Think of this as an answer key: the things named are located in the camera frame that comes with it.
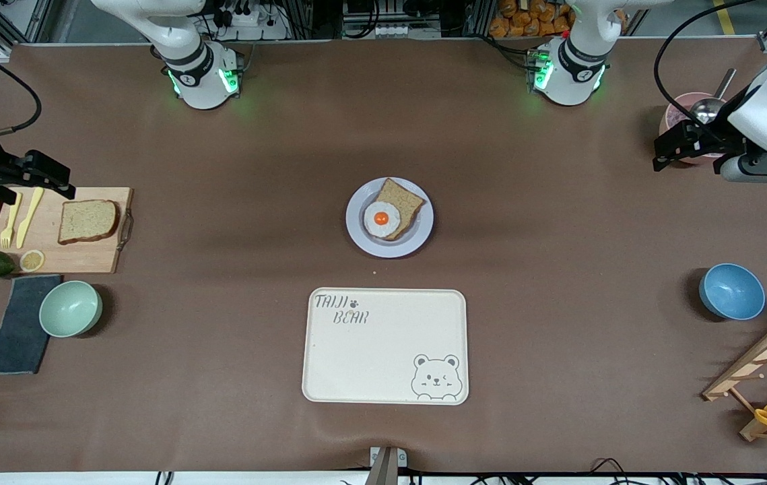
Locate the brown sandwich top bread slice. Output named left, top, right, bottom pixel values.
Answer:
left=57, top=199, right=119, bottom=245

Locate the lavender round plate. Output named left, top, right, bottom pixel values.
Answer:
left=345, top=176, right=435, bottom=259

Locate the metal scoop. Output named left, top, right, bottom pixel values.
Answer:
left=690, top=67, right=738, bottom=126

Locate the pink bowl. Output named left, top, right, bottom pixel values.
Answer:
left=659, top=92, right=727, bottom=164

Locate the yellow plastic knife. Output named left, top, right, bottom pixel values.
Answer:
left=16, top=187, right=45, bottom=249

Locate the yellow plastic fork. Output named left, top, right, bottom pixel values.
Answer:
left=0, top=192, right=23, bottom=249

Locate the wooden cutting board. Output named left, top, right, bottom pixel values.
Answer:
left=0, top=187, right=135, bottom=275

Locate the mint green bowl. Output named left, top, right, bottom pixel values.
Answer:
left=39, top=280, right=103, bottom=338

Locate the blue bowl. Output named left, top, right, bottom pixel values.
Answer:
left=698, top=263, right=766, bottom=321

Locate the dark grey cloth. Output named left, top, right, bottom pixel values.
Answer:
left=0, top=274, right=63, bottom=375

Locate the orange bread rolls pile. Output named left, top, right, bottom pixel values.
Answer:
left=489, top=0, right=628, bottom=38

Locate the wooden drying rack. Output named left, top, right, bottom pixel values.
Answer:
left=702, top=311, right=767, bottom=443

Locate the brown bread slice under egg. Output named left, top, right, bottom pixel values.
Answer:
left=374, top=178, right=426, bottom=241

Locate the fried egg toy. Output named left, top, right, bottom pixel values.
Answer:
left=363, top=201, right=402, bottom=238

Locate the cream bear print tray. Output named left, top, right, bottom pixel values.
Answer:
left=302, top=288, right=469, bottom=406

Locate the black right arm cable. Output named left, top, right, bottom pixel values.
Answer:
left=0, top=54, right=42, bottom=141

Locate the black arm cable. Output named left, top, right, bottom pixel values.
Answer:
left=654, top=0, right=761, bottom=135
left=0, top=54, right=42, bottom=141

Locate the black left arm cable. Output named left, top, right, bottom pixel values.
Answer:
left=654, top=0, right=761, bottom=135

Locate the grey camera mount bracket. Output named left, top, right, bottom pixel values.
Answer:
left=364, top=446, right=408, bottom=485

